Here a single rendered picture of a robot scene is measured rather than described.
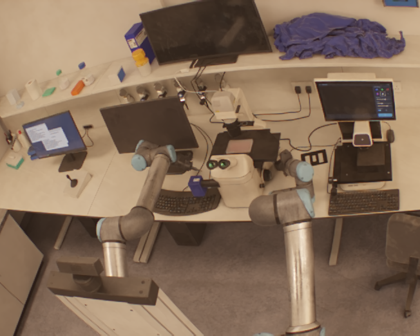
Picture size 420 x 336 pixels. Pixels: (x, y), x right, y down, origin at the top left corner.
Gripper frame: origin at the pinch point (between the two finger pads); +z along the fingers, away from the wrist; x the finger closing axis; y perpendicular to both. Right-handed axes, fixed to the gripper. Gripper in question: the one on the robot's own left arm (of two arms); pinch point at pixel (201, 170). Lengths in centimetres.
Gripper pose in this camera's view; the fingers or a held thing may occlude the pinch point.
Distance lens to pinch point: 266.3
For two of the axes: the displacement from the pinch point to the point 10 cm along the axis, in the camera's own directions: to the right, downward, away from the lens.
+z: 9.5, 3.1, -0.2
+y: 1.9, -6.2, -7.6
